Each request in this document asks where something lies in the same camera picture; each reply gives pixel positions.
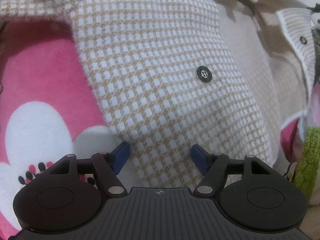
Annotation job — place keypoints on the beige white houndstooth cardigan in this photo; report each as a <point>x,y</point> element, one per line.
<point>228,75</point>

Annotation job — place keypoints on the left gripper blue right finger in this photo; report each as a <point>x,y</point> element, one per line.
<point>213,169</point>

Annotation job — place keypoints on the pink floral fleece blanket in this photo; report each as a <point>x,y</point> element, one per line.
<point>47,108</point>

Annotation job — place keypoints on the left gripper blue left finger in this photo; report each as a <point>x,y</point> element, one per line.
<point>107,166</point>

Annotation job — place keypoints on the green fuzzy cloth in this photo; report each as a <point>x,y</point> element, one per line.
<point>307,173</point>

